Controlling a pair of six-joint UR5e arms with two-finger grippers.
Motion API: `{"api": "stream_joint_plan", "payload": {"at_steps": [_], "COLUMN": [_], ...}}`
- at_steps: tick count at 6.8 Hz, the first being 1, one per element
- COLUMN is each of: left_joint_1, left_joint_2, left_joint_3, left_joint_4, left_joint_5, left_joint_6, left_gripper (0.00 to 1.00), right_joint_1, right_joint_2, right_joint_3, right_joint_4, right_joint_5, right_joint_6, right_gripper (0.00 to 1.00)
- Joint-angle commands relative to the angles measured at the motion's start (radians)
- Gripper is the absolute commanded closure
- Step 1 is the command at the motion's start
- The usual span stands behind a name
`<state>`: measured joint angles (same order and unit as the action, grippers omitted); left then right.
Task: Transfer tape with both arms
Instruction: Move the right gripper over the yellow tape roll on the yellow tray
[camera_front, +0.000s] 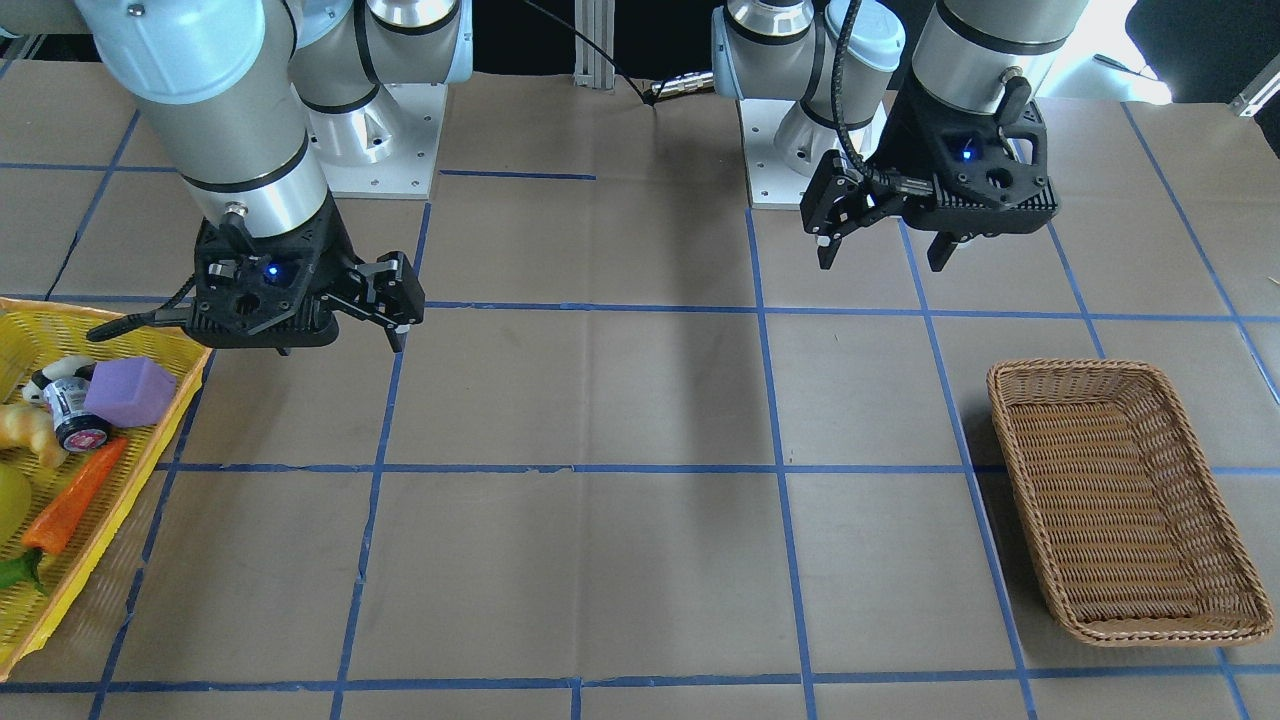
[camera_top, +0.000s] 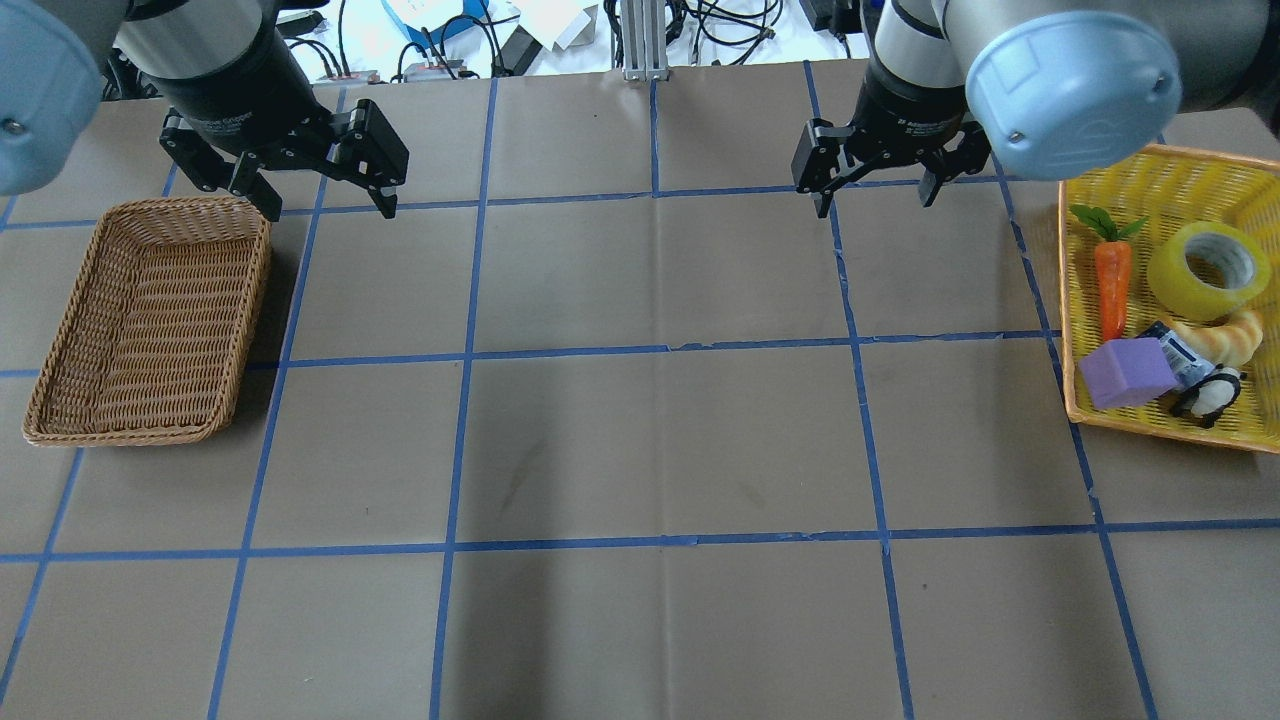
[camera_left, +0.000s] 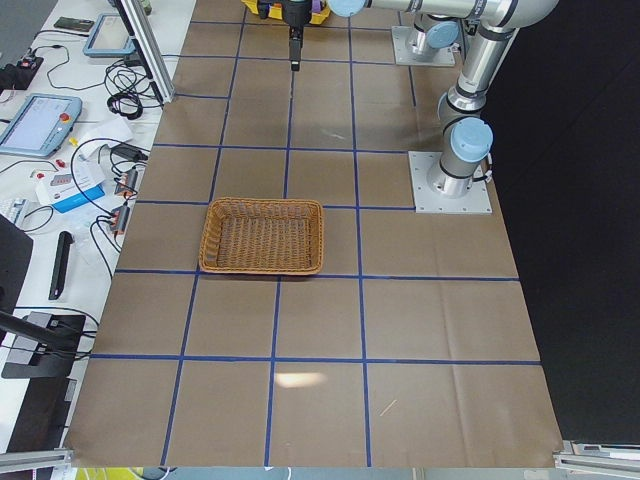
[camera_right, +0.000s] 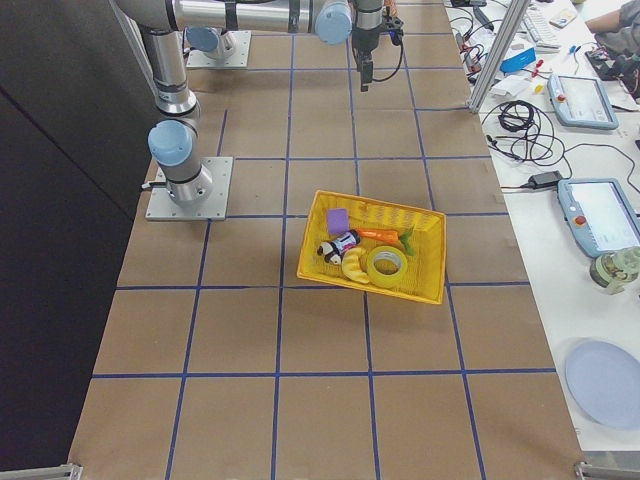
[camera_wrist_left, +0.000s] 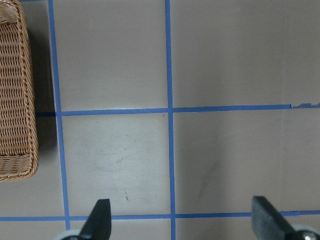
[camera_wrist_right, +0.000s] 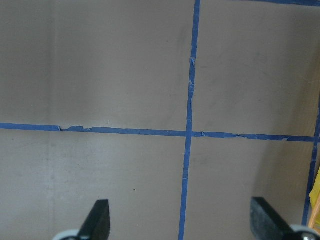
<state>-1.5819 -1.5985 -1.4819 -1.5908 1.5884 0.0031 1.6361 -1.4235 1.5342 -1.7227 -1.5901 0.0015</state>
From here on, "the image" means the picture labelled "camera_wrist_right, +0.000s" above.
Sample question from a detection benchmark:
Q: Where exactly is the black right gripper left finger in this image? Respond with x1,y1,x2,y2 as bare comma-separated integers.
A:
77,199,111,240

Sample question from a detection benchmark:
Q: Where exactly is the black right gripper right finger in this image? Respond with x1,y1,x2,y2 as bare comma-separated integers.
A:
250,197,296,240

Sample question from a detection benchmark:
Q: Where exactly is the yellow plastic basket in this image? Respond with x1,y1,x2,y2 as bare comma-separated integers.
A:
308,170,320,234

